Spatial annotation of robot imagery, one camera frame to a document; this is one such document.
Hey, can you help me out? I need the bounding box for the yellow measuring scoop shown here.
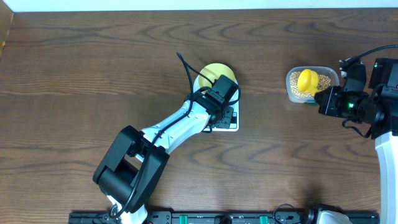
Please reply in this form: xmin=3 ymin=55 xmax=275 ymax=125
xmin=297 ymin=69 xmax=319 ymax=96

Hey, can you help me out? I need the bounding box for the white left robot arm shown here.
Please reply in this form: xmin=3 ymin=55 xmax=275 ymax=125
xmin=93 ymin=91 xmax=238 ymax=223

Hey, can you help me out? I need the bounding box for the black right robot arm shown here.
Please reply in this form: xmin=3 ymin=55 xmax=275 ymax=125
xmin=314 ymin=58 xmax=397 ymax=223

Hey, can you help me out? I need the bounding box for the white kitchen scale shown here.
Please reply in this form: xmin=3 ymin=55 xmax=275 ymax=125
xmin=193 ymin=76 xmax=240 ymax=132

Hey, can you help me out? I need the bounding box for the yellow bowl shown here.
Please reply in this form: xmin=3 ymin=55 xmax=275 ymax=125
xmin=198 ymin=63 xmax=236 ymax=88

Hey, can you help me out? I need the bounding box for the pile of soybeans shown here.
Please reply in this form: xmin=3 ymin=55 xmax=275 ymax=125
xmin=289 ymin=71 xmax=331 ymax=98

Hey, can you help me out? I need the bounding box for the green tape label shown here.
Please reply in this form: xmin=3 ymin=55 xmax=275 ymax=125
xmin=304 ymin=102 xmax=318 ymax=106

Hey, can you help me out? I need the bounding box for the clear plastic container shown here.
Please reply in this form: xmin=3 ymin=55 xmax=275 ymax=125
xmin=286 ymin=66 xmax=340 ymax=104

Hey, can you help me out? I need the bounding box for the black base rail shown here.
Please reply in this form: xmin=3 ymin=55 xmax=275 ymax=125
xmin=68 ymin=203 xmax=380 ymax=224

